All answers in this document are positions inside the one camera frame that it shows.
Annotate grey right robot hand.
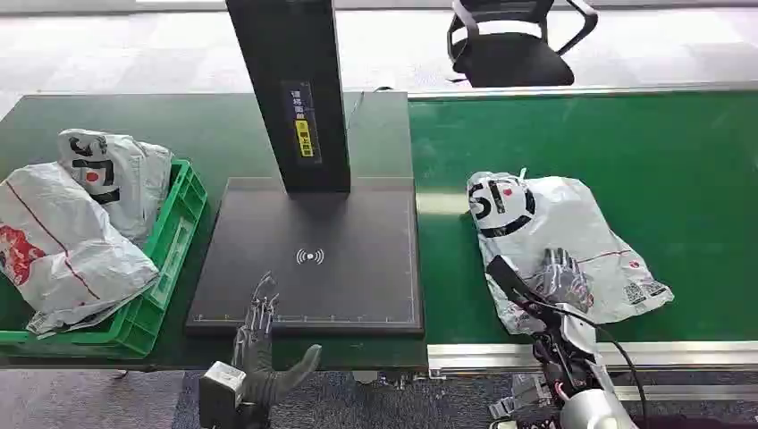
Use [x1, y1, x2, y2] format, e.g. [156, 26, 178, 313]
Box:
[485, 248, 594, 315]

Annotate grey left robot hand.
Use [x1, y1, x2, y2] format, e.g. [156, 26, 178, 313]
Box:
[232, 271, 324, 415]

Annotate white parcel bag black print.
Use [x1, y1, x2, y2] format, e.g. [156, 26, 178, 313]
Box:
[466, 169, 676, 337]
[56, 128, 174, 248]

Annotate green conveyor belt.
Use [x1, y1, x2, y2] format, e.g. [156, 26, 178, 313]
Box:
[407, 88, 758, 347]

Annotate green plastic crate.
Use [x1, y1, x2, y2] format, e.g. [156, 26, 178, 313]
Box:
[0, 159, 209, 360]

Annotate black office chair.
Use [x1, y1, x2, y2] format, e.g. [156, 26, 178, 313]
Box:
[445, 0, 600, 89]

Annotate white parcel bag red print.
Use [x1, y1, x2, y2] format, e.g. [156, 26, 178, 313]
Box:
[0, 162, 161, 340]

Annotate yellow and black column label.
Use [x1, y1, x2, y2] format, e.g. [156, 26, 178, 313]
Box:
[280, 80, 324, 166]

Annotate black scanner column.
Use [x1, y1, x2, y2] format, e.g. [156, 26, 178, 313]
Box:
[224, 0, 353, 195]

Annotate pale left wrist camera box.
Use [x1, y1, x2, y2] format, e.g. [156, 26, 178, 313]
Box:
[198, 361, 248, 429]

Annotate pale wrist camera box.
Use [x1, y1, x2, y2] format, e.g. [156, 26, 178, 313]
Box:
[488, 373, 557, 423]
[198, 361, 248, 429]

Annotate dark scanner base plate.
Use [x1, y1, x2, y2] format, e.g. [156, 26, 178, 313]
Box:
[185, 176, 425, 340]

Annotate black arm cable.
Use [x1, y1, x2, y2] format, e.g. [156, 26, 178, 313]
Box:
[520, 296, 650, 423]

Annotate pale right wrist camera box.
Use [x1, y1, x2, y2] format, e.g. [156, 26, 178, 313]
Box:
[488, 373, 557, 423]

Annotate aluminium conveyor frame rail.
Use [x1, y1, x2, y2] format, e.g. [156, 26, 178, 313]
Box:
[425, 340, 758, 375]

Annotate thin scanner cable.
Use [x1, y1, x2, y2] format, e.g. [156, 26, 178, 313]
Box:
[345, 85, 396, 132]

